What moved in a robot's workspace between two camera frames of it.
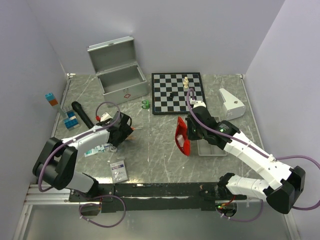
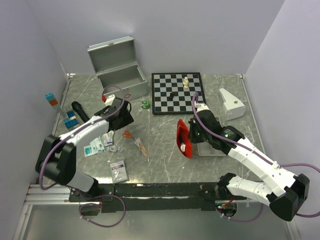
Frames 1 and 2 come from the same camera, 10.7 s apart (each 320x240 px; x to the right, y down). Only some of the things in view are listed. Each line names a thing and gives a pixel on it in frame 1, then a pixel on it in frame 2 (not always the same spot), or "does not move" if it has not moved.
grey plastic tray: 205,149 does not move
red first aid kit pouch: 181,137 does not move
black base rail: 121,197 does not move
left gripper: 126,131 → 128,120
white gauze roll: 180,140 → 183,147
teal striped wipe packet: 93,151 does not move
